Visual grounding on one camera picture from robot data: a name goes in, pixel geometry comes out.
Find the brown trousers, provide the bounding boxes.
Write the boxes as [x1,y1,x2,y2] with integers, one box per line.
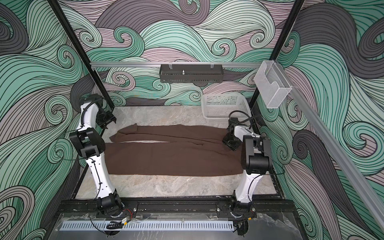
[105,124,243,177]

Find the aluminium rail back wall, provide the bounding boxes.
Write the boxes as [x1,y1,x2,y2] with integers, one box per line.
[90,61,262,69]

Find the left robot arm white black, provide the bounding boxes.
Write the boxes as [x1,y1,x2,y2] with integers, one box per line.
[69,94,124,218]

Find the aluminium rail wall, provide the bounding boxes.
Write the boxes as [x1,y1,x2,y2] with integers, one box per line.
[276,63,384,230]
[90,61,262,69]

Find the clear acrylic wall holder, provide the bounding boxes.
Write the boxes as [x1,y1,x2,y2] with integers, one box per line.
[254,61,292,109]

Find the white slotted cable duct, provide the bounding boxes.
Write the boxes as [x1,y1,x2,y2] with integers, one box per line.
[59,220,235,231]

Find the black frame post right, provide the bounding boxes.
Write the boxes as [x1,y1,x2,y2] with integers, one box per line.
[249,1,304,107]

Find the black frame post left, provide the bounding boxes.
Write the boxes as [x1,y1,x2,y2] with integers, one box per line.
[47,0,115,111]

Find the white plastic laundry basket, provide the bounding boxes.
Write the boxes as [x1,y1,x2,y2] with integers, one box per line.
[201,93,251,122]

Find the aluminium rail right wall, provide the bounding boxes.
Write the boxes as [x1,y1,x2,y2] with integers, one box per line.
[276,63,384,230]

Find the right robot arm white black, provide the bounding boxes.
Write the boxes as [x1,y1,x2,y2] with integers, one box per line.
[222,118,273,212]

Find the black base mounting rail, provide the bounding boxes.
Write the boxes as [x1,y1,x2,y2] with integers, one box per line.
[55,196,298,220]

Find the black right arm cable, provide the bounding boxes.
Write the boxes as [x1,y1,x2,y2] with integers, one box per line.
[228,110,253,125]

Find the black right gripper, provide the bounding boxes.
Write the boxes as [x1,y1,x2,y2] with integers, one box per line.
[222,133,242,152]

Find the black perforated metal tray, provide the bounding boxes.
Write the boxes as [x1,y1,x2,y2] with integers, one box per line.
[159,65,224,84]

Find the black frame post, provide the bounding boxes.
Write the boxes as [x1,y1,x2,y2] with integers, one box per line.
[47,0,115,111]
[249,1,304,107]

